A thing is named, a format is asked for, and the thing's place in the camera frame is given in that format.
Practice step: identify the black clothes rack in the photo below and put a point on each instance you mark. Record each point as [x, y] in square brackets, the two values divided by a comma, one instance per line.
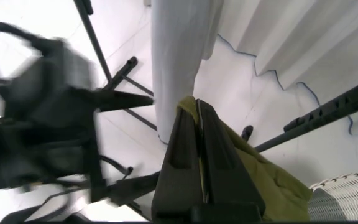
[322, 115]

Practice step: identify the green garment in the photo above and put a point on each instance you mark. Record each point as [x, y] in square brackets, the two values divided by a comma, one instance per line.
[275, 186]

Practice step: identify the white laundry basket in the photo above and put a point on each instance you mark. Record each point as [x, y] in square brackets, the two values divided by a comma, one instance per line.
[343, 199]

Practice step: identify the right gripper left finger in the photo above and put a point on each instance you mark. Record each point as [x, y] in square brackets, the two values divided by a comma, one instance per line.
[179, 174]

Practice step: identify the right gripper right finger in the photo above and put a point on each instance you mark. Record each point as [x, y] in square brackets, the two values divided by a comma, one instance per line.
[228, 180]

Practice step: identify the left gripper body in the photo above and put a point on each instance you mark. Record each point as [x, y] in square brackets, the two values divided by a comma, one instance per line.
[42, 155]

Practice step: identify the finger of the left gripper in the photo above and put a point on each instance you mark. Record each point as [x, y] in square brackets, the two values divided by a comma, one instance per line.
[123, 100]
[129, 188]

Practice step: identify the pale grey shorts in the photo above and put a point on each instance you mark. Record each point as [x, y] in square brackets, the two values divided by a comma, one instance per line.
[176, 62]

